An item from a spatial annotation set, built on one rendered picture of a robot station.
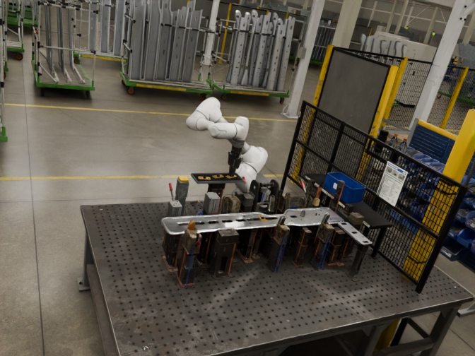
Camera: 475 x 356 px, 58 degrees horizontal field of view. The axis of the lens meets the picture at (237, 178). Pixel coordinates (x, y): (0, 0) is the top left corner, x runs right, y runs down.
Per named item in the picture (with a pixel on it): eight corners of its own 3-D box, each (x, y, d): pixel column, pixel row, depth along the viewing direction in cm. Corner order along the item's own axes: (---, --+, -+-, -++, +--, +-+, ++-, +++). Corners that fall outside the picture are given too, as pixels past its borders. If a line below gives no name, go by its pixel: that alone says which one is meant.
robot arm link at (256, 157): (250, 175, 376) (264, 157, 383) (260, 175, 362) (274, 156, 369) (190, 112, 347) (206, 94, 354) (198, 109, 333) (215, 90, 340)
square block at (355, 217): (342, 258, 328) (356, 217, 314) (336, 252, 334) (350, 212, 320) (350, 257, 332) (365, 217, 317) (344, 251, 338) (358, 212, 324)
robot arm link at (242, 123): (239, 135, 308) (225, 135, 300) (244, 114, 302) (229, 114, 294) (249, 140, 301) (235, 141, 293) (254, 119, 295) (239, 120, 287)
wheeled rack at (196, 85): (125, 95, 889) (133, 6, 820) (118, 82, 971) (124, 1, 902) (210, 102, 969) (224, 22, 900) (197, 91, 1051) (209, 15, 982)
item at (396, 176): (394, 208, 321) (409, 171, 309) (374, 194, 339) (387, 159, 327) (396, 208, 322) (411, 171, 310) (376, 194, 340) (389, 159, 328)
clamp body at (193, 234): (181, 289, 259) (189, 239, 245) (173, 275, 271) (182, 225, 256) (197, 287, 264) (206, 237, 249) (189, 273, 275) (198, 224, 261)
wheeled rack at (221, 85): (220, 101, 1001) (234, 22, 932) (203, 89, 1080) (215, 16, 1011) (287, 105, 1094) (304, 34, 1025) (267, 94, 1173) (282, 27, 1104)
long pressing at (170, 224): (169, 237, 255) (169, 235, 255) (158, 218, 273) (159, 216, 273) (346, 222, 319) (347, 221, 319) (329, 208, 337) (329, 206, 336)
